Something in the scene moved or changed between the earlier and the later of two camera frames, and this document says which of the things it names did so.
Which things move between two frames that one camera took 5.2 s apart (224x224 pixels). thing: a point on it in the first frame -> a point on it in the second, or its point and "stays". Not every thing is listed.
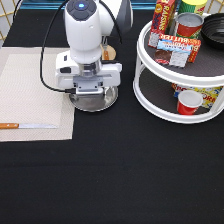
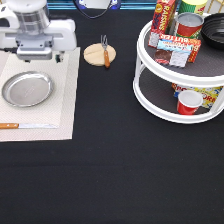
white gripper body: [85, 78] -> [61, 35]
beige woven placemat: [25, 100] stays
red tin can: [188, 24] stays
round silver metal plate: [96, 102] -> [27, 89]
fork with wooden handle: [106, 52] stays
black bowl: [212, 30] stays
